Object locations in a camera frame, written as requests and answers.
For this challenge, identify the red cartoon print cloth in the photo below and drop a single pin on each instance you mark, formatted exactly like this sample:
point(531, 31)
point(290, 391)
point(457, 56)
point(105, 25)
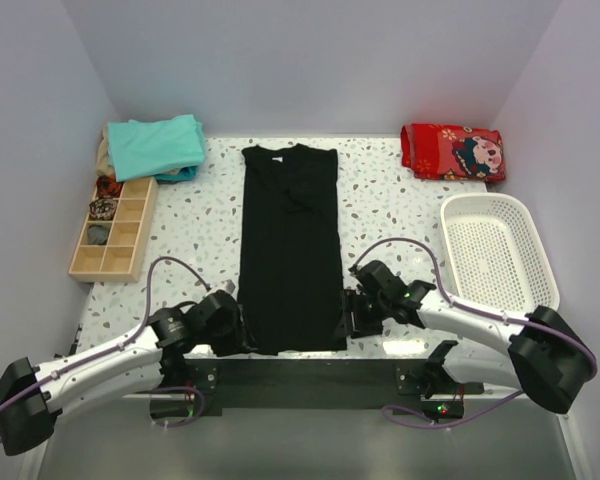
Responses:
point(451, 152)

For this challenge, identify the folded teal t shirt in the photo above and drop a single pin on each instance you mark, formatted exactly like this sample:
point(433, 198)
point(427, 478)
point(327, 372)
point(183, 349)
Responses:
point(144, 149)

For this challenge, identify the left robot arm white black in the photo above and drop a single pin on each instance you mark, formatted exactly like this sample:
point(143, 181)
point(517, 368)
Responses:
point(33, 397)

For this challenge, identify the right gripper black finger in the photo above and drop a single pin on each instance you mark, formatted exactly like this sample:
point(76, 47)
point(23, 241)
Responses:
point(351, 301)
point(364, 324)

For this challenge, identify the patterned rolled sock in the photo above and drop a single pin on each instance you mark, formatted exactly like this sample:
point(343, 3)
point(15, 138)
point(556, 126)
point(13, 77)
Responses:
point(102, 209)

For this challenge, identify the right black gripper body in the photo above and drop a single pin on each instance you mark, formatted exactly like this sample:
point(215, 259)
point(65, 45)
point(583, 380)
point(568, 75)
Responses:
point(382, 302)

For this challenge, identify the grey rolled sock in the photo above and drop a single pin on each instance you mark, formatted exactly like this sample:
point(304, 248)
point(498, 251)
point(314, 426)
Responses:
point(97, 234)

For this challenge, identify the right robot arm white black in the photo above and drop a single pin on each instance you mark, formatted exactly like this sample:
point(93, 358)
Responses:
point(538, 354)

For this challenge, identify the white perforated plastic basket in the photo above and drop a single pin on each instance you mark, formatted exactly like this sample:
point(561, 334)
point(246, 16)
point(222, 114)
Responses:
point(495, 254)

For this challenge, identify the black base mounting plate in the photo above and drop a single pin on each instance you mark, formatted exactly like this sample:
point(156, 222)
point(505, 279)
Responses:
point(357, 384)

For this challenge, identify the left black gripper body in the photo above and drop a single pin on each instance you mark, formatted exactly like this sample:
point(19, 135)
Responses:
point(227, 339)

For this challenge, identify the wooden compartment organizer box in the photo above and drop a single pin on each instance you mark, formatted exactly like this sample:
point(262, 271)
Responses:
point(120, 260)

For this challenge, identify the folded beige t shirt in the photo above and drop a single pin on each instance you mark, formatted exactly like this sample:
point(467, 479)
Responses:
point(102, 163)

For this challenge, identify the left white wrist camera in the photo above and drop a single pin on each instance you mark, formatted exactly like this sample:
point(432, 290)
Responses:
point(229, 287)

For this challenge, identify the red black rolled sock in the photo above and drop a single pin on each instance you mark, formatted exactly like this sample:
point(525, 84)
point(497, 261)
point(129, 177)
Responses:
point(108, 187)

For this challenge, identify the black t shirt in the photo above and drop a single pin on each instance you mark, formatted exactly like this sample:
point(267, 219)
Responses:
point(291, 278)

